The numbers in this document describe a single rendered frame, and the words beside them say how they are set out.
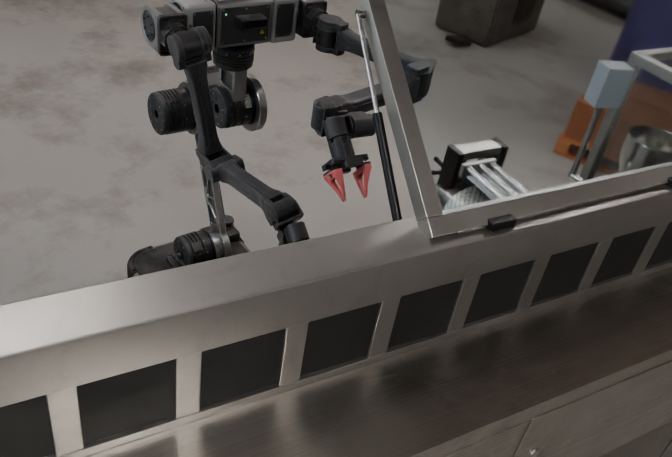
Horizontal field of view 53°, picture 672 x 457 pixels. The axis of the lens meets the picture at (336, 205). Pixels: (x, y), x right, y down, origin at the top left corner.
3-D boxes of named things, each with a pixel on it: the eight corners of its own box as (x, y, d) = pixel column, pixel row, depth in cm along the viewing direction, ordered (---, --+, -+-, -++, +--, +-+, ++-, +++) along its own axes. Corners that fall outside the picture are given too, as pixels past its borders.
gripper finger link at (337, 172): (330, 206, 163) (320, 169, 164) (355, 201, 166) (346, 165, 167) (342, 198, 157) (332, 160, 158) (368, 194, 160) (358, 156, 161)
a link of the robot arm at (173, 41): (192, 164, 213) (221, 153, 218) (212, 184, 204) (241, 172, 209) (164, 31, 186) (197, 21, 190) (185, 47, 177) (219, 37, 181)
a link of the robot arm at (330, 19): (441, 90, 203) (448, 59, 197) (418, 104, 194) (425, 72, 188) (324, 41, 222) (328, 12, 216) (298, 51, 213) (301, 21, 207)
